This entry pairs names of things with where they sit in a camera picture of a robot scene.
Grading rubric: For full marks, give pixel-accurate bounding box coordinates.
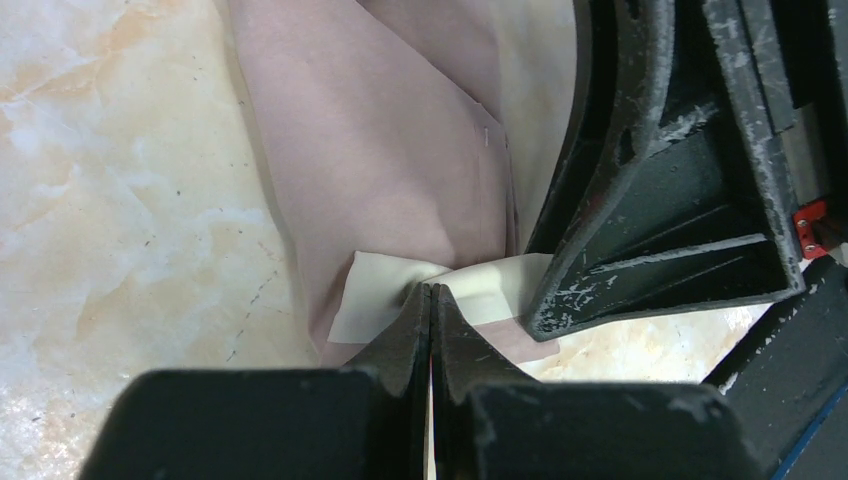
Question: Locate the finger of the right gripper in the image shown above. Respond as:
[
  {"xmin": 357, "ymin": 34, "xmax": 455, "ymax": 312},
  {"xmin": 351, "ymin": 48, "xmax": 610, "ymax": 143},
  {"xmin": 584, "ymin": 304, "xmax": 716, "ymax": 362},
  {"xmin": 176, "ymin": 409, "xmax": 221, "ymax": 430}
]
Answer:
[{"xmin": 526, "ymin": 1, "xmax": 676, "ymax": 254}]

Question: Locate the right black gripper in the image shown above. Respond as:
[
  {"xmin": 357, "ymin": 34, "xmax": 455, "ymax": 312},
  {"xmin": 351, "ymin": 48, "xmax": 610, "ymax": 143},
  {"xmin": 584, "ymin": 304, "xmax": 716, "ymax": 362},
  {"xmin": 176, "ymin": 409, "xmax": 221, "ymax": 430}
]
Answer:
[{"xmin": 524, "ymin": 1, "xmax": 847, "ymax": 341}]

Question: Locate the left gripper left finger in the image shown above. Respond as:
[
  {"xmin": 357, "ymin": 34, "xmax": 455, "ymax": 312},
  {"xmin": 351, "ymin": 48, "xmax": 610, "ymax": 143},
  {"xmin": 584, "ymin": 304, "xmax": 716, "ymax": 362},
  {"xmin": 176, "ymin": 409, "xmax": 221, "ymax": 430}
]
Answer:
[{"xmin": 348, "ymin": 284, "xmax": 431, "ymax": 479}]

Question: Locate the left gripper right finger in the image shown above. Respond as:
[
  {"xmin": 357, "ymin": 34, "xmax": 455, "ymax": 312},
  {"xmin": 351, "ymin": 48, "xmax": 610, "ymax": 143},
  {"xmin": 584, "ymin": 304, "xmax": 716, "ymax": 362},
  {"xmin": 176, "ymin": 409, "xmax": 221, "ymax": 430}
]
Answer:
[{"xmin": 430, "ymin": 284, "xmax": 533, "ymax": 479}]

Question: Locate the pink underwear cream waistband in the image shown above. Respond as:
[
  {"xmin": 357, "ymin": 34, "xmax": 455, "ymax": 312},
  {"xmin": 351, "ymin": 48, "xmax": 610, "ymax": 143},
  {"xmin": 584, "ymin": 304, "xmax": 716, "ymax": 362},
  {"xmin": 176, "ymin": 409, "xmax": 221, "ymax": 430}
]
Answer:
[{"xmin": 229, "ymin": 1, "xmax": 576, "ymax": 366}]

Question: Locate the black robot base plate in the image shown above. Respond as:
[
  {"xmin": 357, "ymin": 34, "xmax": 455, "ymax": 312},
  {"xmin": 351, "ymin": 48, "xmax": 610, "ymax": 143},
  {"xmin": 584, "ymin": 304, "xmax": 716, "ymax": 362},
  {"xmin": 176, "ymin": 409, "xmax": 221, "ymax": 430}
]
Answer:
[{"xmin": 704, "ymin": 257, "xmax": 847, "ymax": 479}]

